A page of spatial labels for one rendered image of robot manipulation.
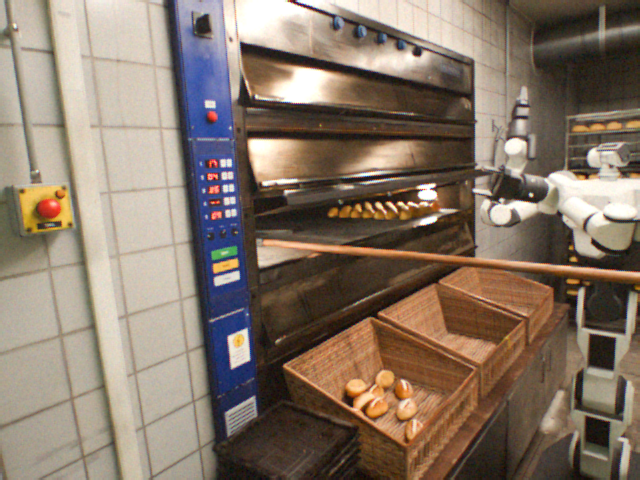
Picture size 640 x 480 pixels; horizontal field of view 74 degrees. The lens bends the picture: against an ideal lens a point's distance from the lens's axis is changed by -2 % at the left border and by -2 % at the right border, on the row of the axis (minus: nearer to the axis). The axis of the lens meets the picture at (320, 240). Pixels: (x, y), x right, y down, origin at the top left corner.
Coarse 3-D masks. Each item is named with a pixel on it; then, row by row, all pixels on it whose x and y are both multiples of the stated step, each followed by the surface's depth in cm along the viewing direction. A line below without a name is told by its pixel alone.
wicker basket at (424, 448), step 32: (320, 352) 158; (352, 352) 172; (384, 352) 184; (288, 384) 145; (320, 384) 155; (416, 384) 176; (448, 384) 167; (352, 416) 129; (384, 416) 157; (416, 416) 156; (448, 416) 139; (384, 448) 139; (416, 448) 122
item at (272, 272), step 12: (444, 216) 247; (456, 216) 255; (468, 216) 270; (396, 228) 214; (408, 228) 212; (420, 228) 221; (360, 240) 187; (372, 240) 188; (384, 240) 195; (324, 252) 165; (276, 264) 150; (288, 264) 149; (300, 264) 153; (312, 264) 158; (264, 276) 140; (276, 276) 145
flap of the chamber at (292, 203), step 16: (448, 176) 210; (464, 176) 224; (480, 176) 246; (336, 192) 143; (352, 192) 150; (368, 192) 157; (384, 192) 178; (256, 208) 135; (272, 208) 130; (288, 208) 139
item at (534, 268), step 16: (272, 240) 183; (368, 256) 153; (384, 256) 148; (400, 256) 144; (416, 256) 141; (432, 256) 137; (448, 256) 135; (528, 272) 120; (544, 272) 117; (560, 272) 114; (576, 272) 112; (592, 272) 110; (608, 272) 108; (624, 272) 106
